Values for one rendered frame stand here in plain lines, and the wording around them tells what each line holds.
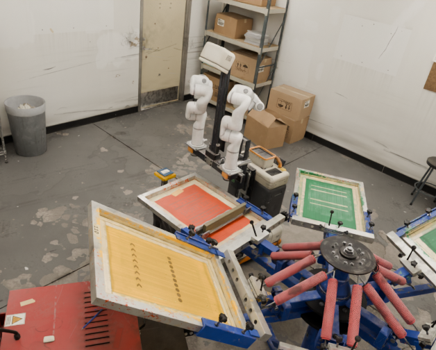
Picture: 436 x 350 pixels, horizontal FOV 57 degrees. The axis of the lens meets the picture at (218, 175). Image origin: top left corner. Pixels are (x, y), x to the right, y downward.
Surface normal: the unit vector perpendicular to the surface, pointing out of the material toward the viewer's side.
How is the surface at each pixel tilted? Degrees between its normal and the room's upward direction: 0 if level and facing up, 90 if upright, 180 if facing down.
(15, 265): 0
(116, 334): 0
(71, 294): 0
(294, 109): 90
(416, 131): 90
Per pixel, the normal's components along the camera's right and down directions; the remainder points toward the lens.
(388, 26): -0.68, 0.30
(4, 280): 0.12, -0.85
